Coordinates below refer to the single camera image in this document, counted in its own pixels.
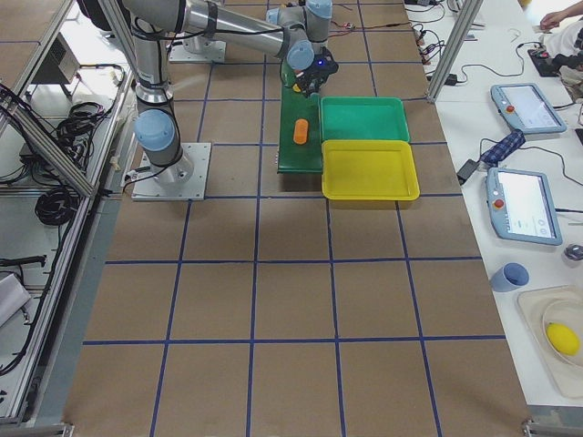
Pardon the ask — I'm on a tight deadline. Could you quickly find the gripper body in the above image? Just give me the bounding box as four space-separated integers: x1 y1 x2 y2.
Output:
293 46 339 94

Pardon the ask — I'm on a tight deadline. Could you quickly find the orange cylinder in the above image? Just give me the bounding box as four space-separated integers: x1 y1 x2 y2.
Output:
292 118 310 145

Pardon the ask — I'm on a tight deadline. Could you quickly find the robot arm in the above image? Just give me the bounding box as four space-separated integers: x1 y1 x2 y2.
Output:
78 1 338 181
182 1 332 58

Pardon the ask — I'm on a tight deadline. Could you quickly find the green tray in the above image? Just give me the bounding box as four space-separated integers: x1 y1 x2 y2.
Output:
320 97 410 142

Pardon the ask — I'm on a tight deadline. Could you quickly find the green conveyor belt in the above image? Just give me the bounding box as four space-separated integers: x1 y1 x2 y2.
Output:
277 62 322 174

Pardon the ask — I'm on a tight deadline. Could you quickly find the yellow tray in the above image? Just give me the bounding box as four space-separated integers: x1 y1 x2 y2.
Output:
322 139 420 201

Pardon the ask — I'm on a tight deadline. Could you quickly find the black power adapter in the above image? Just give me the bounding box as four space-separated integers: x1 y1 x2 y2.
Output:
456 159 479 185

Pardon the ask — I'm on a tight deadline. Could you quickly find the folded blue umbrella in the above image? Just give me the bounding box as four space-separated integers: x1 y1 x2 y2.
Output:
480 129 526 167

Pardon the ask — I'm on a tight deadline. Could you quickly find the upper teach pendant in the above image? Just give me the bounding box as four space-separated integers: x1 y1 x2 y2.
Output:
490 83 567 135

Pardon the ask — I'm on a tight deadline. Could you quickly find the teach pendant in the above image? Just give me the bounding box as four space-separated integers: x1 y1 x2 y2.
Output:
490 83 567 135
486 168 563 246

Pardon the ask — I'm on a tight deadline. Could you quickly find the lower teach pendant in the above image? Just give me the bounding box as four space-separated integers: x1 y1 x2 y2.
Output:
486 168 563 246

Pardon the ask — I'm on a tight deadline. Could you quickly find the person hand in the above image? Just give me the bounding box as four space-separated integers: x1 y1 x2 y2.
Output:
539 8 571 31

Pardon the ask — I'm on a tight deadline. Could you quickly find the blue cup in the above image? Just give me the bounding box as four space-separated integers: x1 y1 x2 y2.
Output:
490 262 530 292

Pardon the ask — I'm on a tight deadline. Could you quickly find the beige tray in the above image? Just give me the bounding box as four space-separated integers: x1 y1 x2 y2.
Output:
517 285 583 400

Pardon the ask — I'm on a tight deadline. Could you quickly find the white bowl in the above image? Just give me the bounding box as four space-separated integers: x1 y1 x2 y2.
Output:
543 300 582 368

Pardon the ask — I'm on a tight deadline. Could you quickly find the yellow lemon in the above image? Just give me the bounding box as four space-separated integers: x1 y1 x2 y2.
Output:
546 322 580 356

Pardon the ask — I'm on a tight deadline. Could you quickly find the red black power cable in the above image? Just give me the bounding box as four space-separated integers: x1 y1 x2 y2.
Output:
330 20 414 37

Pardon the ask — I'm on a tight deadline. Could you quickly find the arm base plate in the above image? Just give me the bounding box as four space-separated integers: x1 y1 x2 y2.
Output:
131 143 211 201
169 36 227 64

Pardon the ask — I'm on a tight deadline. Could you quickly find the aluminium frame post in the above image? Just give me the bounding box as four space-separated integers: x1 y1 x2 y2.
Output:
426 0 483 103

